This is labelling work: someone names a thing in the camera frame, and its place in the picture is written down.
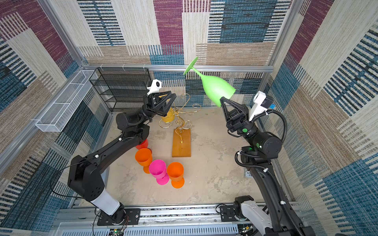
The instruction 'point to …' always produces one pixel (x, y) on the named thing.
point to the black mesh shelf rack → (123, 89)
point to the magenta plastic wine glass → (157, 168)
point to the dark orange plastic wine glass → (175, 172)
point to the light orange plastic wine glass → (143, 156)
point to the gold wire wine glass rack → (181, 145)
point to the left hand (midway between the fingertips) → (170, 97)
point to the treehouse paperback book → (248, 174)
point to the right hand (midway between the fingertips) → (219, 101)
